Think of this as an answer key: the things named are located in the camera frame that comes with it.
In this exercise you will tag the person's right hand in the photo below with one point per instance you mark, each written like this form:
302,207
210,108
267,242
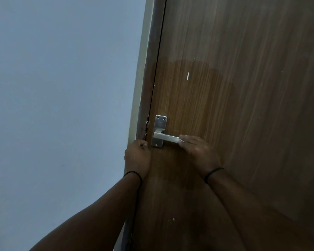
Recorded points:
201,154

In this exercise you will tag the brown door frame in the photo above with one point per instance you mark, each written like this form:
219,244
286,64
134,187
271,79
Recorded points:
151,62

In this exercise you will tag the person's right forearm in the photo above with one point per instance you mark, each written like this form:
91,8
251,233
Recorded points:
251,219

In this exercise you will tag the person's left hand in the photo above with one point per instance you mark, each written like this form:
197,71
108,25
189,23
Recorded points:
137,159

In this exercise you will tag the person's left forearm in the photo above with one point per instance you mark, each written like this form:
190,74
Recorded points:
89,219

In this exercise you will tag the brown wooden door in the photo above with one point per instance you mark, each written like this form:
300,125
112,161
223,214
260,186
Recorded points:
251,75

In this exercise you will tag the black wristband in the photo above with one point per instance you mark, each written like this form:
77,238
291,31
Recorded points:
213,170
133,172

